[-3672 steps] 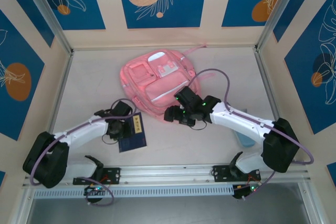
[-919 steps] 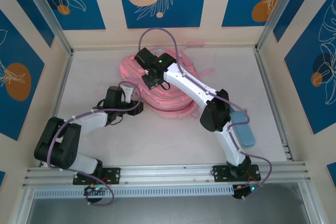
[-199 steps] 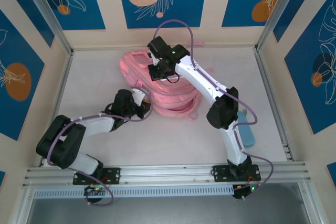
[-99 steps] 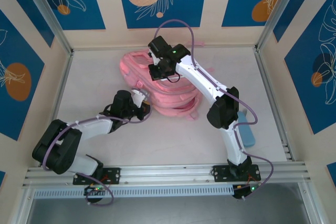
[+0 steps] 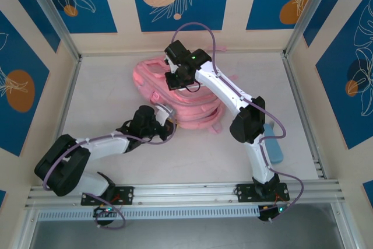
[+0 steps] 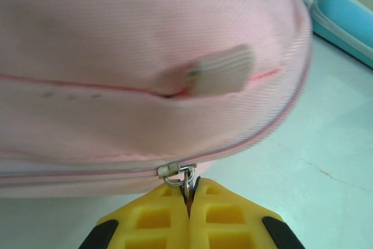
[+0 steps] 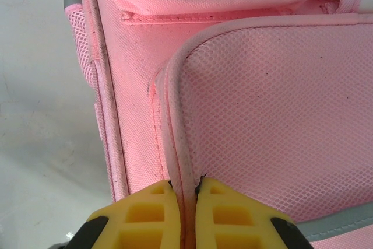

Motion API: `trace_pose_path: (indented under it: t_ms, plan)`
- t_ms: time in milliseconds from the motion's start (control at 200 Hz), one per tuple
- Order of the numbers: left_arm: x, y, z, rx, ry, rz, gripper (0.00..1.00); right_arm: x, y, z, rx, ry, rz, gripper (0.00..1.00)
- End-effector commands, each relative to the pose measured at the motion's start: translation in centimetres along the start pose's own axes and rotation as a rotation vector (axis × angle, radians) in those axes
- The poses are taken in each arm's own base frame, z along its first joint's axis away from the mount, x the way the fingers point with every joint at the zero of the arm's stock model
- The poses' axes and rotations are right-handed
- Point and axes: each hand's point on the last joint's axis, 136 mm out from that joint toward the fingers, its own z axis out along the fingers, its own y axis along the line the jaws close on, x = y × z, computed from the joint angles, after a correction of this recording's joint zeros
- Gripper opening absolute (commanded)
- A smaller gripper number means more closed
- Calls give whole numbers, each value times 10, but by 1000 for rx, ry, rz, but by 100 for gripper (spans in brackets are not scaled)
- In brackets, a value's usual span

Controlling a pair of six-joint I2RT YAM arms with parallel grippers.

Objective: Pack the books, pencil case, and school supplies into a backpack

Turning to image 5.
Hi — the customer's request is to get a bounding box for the pink backpack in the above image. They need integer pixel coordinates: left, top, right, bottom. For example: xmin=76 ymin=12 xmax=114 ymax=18
xmin=133 ymin=45 xmax=238 ymax=135

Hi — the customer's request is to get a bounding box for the light blue pencil case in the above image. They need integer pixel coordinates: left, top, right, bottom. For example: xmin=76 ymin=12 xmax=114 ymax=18
xmin=263 ymin=120 xmax=284 ymax=164

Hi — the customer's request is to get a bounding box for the small circuit board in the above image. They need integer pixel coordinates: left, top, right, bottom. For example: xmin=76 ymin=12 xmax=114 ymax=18
xmin=93 ymin=205 xmax=121 ymax=219
xmin=258 ymin=205 xmax=289 ymax=222

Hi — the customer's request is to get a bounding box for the grey metal panel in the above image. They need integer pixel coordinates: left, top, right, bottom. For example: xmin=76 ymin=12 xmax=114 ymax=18
xmin=29 ymin=219 xmax=342 ymax=249

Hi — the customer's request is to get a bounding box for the thin black cable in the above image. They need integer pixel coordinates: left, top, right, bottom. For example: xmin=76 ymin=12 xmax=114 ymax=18
xmin=185 ymin=81 xmax=202 ymax=93

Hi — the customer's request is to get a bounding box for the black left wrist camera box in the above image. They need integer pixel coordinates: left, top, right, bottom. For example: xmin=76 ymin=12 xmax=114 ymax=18
xmin=133 ymin=104 xmax=156 ymax=128

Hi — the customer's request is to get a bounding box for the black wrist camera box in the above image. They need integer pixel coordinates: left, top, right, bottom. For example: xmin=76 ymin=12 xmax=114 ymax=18
xmin=164 ymin=40 xmax=188 ymax=64
xmin=133 ymin=104 xmax=156 ymax=128

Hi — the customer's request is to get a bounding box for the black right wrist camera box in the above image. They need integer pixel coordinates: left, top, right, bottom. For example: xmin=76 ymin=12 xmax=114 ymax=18
xmin=164 ymin=40 xmax=188 ymax=64

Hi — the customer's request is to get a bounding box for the aluminium mounting rail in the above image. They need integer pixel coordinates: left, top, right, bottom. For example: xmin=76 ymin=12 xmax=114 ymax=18
xmin=24 ymin=179 xmax=342 ymax=209

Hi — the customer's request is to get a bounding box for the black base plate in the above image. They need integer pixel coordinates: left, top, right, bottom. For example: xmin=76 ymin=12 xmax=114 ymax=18
xmin=80 ymin=185 xmax=135 ymax=206
xmin=236 ymin=183 xmax=291 ymax=204

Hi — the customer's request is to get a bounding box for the grey slotted cable duct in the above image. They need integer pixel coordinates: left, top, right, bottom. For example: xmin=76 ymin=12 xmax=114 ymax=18
xmin=37 ymin=204 xmax=261 ymax=220

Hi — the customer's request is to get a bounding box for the aluminium side rail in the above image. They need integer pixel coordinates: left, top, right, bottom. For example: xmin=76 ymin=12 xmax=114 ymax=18
xmin=281 ymin=52 xmax=326 ymax=180
xmin=42 ymin=56 xmax=83 ymax=186

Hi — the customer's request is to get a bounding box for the purple cable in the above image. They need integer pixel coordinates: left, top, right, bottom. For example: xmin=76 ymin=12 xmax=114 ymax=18
xmin=43 ymin=119 xmax=178 ymax=230
xmin=170 ymin=22 xmax=305 ymax=224

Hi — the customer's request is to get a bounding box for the aluminium frame post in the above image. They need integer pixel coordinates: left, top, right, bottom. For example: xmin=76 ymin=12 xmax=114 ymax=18
xmin=283 ymin=0 xmax=358 ymax=59
xmin=20 ymin=0 xmax=83 ymax=61

